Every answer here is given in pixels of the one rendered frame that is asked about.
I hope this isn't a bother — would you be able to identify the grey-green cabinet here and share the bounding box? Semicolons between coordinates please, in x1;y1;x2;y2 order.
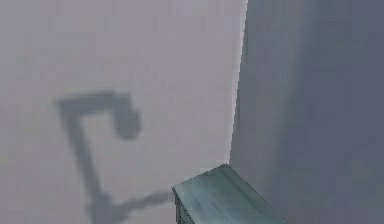
171;162;290;224

